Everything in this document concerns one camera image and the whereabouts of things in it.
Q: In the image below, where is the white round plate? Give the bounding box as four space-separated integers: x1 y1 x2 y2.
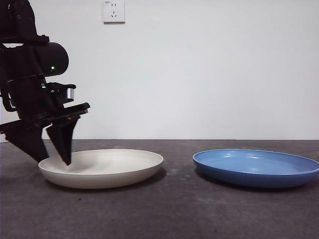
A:
38 148 164 189

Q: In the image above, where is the blue round plate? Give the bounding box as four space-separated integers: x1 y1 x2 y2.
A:
192 148 319 189

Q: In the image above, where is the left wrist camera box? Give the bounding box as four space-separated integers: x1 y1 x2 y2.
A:
46 83 77 103

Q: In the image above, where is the white wall socket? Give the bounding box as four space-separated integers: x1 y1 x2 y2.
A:
103 0 126 24

